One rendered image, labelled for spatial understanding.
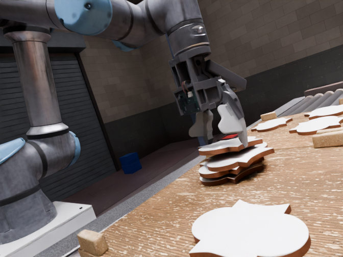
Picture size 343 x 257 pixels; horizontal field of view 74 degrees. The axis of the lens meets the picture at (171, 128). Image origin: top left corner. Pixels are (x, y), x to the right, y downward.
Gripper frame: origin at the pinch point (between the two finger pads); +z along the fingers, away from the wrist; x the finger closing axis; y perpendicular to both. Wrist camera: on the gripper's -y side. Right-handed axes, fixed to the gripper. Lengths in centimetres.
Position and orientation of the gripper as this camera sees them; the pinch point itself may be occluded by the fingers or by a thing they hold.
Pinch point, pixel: (227, 143)
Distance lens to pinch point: 50.0
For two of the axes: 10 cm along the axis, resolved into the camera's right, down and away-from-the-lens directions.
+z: 3.0, 9.5, 0.9
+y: -8.0, 3.0, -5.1
